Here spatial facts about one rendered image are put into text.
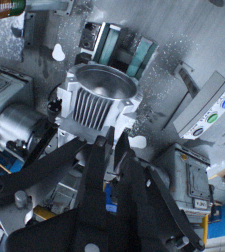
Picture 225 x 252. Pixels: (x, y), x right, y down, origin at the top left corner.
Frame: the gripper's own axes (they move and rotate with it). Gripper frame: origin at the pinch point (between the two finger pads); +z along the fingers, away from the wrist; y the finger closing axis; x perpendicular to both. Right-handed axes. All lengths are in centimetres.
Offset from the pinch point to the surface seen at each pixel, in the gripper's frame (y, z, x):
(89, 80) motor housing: -11.4, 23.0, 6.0
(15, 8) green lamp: -32.9, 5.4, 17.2
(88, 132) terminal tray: -4.6, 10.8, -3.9
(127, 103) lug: 0.2, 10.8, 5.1
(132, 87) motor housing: 0.6, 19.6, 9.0
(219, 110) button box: 18.9, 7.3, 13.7
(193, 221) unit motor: 58, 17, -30
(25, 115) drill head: -33.7, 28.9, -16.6
